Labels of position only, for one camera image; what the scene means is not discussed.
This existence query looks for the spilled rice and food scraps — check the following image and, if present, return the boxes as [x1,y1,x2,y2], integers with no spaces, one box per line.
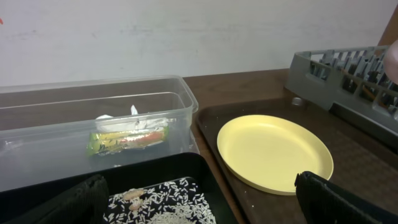
[103,177,217,224]

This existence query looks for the yellow plate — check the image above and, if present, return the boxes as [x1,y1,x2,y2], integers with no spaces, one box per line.
[216,114,334,195]

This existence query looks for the green orange snack wrapper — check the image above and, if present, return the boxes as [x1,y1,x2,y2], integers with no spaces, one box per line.
[86,126,169,156]

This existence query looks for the pink bowl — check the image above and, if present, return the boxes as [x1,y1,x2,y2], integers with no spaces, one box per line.
[383,40,398,85]

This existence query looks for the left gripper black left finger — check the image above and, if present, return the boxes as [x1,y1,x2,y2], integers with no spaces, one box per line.
[1,175,109,223]

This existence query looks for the white tissue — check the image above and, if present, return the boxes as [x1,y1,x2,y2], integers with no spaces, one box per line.
[96,114,177,133]

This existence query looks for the black waste tray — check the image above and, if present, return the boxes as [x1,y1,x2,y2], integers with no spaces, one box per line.
[1,152,238,224]

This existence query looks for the clear plastic bin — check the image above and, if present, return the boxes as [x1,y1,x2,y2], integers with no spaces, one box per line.
[1,76,198,191]

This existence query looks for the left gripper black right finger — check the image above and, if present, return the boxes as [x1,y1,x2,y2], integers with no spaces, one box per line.
[294,171,397,224]

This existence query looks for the grey dishwasher rack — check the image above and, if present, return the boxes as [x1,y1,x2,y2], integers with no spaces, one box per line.
[285,45,397,152]

